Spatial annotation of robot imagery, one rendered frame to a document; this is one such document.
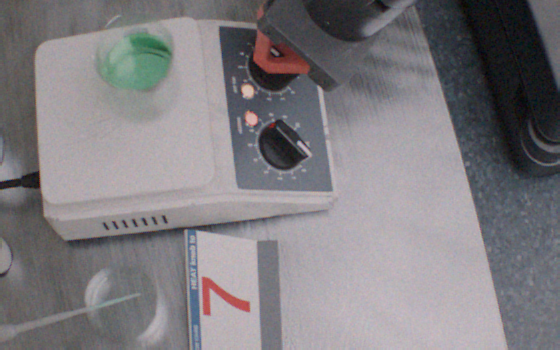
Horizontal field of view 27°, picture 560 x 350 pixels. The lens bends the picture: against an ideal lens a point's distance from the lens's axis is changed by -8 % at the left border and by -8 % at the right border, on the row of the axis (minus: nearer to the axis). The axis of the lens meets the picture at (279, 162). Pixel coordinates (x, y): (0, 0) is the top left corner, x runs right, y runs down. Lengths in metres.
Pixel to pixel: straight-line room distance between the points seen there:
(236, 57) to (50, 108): 0.14
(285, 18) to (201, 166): 0.11
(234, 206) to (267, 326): 0.09
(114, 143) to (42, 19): 0.18
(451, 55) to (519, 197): 0.23
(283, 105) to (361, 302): 0.15
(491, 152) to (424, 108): 0.80
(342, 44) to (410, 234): 0.17
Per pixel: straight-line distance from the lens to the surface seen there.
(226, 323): 0.84
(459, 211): 0.88
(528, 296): 1.66
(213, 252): 0.84
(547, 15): 1.39
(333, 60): 0.76
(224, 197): 0.81
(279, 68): 0.84
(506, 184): 1.69
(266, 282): 0.86
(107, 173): 0.80
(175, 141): 0.80
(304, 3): 0.76
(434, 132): 0.90
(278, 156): 0.83
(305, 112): 0.86
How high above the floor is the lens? 1.60
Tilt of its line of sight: 73 degrees down
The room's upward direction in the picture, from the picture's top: 4 degrees counter-clockwise
